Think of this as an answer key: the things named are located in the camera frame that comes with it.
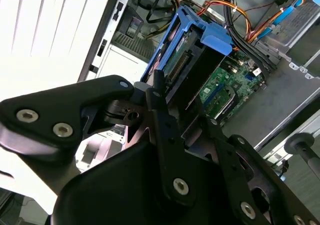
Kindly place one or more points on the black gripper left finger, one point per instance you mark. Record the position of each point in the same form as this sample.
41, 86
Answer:
50, 110

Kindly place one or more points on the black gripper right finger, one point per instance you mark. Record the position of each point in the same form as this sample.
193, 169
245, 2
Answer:
232, 175

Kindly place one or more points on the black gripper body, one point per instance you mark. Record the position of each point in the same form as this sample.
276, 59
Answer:
112, 197

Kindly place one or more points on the hard disk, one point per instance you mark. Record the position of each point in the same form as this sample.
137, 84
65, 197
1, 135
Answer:
200, 72

